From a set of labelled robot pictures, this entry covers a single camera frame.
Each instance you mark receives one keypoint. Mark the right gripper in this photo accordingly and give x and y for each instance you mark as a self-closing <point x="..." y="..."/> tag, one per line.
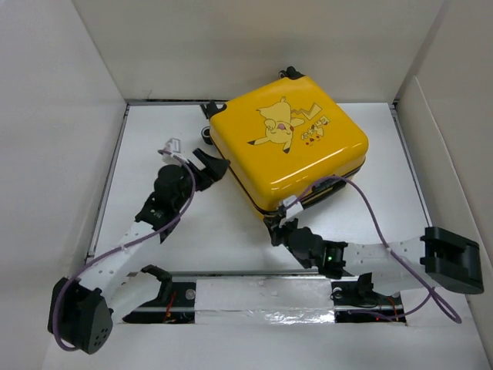
<point x="274" y="229"/>

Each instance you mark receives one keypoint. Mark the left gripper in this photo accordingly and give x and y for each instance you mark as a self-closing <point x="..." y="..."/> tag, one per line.
<point x="214" y="169"/>

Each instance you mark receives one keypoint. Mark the yellow hard-shell suitcase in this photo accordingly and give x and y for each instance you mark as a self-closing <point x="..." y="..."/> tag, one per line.
<point x="284" y="140"/>

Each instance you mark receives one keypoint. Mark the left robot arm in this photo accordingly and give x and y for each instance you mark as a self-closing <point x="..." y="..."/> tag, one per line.
<point x="80" y="316"/>

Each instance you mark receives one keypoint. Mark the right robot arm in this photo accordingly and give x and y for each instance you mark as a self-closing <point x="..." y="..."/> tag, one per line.
<point x="439" y="258"/>

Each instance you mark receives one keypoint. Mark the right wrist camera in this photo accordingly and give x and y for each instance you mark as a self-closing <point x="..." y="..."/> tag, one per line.
<point x="289" y="208"/>

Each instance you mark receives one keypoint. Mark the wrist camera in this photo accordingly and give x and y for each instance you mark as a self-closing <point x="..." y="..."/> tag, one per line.
<point x="172" y="151"/>
<point x="289" y="208"/>

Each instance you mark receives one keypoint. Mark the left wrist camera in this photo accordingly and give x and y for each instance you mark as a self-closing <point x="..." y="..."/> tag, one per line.
<point x="172" y="151"/>

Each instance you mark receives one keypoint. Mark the metal base rail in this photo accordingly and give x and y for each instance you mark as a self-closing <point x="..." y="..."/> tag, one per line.
<point x="267" y="299"/>

